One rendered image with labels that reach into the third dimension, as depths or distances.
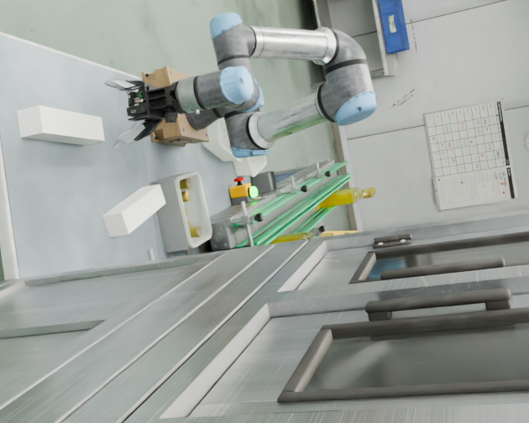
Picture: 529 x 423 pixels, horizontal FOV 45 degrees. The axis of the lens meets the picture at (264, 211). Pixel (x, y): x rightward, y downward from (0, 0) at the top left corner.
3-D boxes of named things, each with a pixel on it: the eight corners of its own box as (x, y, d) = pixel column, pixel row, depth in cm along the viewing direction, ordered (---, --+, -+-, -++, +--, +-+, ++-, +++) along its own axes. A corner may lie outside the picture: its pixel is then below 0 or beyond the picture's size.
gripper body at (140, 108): (120, 87, 139) (170, 75, 135) (141, 93, 147) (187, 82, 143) (125, 122, 139) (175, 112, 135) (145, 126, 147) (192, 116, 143)
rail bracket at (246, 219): (232, 254, 211) (267, 250, 206) (221, 205, 208) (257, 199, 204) (234, 253, 213) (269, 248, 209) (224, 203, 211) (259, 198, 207)
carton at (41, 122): (17, 110, 142) (39, 105, 141) (81, 122, 165) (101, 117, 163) (20, 137, 142) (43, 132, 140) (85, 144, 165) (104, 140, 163)
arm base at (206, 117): (176, 80, 201) (205, 71, 198) (196, 90, 215) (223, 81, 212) (186, 127, 200) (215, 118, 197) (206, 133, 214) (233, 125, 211)
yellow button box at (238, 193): (231, 205, 252) (248, 202, 249) (227, 186, 251) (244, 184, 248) (237, 202, 258) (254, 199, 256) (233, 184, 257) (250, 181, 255)
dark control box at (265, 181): (254, 194, 277) (271, 190, 275) (249, 175, 276) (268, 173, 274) (259, 190, 285) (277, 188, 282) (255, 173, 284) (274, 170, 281)
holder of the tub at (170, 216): (170, 269, 197) (191, 267, 195) (149, 182, 194) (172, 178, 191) (192, 255, 213) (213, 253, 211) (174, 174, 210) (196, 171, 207)
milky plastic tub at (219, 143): (222, 168, 253) (243, 164, 250) (197, 148, 233) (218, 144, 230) (222, 127, 258) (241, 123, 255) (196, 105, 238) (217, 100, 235)
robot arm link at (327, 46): (366, 19, 172) (225, 5, 140) (375, 59, 172) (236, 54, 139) (335, 36, 181) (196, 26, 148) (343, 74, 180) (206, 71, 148)
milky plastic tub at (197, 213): (166, 253, 196) (192, 249, 194) (150, 181, 194) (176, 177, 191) (190, 240, 213) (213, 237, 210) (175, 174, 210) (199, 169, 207)
